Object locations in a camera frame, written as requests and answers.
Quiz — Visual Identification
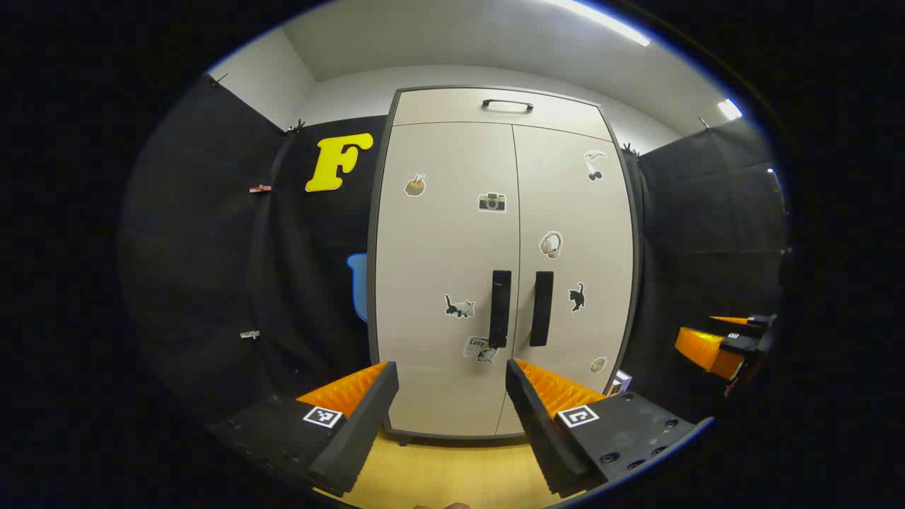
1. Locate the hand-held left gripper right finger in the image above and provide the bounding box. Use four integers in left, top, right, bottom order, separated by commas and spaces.
504, 357, 715, 499

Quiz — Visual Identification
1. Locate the black backdrop cloth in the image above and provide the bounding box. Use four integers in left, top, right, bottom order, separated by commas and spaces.
120, 71, 789, 425

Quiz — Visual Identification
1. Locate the beige cabinet flap with handle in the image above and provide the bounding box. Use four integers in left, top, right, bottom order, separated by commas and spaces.
391, 88, 614, 142

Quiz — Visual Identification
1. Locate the beige double-door shoe cabinet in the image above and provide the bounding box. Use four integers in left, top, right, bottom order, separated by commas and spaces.
366, 85, 643, 447

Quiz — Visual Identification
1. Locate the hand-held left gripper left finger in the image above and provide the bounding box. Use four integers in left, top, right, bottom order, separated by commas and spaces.
205, 361, 401, 498

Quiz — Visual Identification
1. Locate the beige cabinet door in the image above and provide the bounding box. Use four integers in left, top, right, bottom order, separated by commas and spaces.
375, 122, 522, 435
495, 125, 635, 435

